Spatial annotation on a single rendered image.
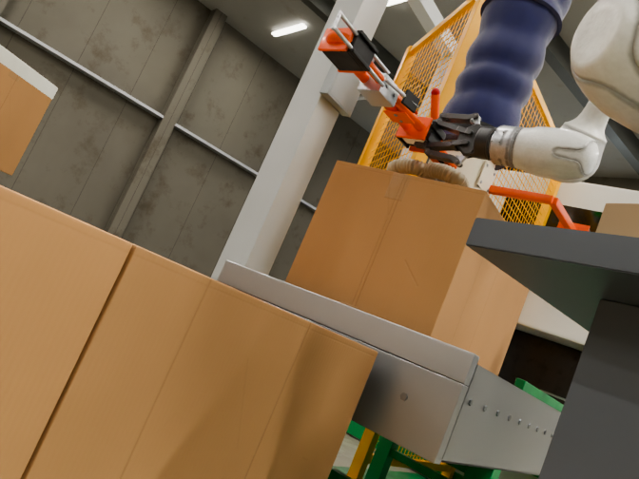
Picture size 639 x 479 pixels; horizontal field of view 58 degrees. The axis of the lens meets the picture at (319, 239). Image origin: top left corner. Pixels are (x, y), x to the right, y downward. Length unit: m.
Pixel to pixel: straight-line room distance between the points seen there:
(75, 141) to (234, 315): 12.39
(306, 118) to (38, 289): 2.03
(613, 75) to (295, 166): 1.89
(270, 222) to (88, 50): 11.12
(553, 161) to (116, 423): 0.95
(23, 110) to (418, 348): 1.88
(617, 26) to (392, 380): 0.73
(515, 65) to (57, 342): 1.40
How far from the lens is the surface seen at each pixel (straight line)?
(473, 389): 1.17
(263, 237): 2.45
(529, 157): 1.30
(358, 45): 1.20
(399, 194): 1.36
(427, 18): 4.94
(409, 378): 1.16
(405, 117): 1.38
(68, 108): 13.12
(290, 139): 2.55
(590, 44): 0.78
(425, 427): 1.14
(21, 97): 2.55
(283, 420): 0.96
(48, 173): 13.01
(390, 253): 1.31
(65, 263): 0.63
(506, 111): 1.67
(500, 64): 1.72
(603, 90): 0.77
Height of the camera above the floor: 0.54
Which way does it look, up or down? 8 degrees up
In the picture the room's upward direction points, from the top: 23 degrees clockwise
